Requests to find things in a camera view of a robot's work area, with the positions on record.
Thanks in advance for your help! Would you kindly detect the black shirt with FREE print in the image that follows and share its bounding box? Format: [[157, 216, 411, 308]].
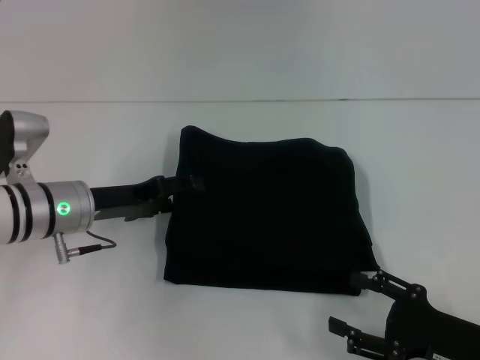
[[163, 125, 378, 297]]

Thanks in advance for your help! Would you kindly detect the left arm silver cable plug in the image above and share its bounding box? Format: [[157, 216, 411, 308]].
[[54, 232, 103, 266]]

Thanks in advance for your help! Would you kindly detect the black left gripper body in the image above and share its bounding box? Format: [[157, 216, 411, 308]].
[[89, 175, 174, 223]]

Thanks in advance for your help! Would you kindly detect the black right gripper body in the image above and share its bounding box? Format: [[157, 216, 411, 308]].
[[382, 283, 480, 360]]

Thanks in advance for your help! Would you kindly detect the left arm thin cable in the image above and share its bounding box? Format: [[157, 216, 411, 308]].
[[85, 229, 117, 251]]

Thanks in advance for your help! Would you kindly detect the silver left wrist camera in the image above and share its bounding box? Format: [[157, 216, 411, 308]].
[[0, 109, 51, 185]]

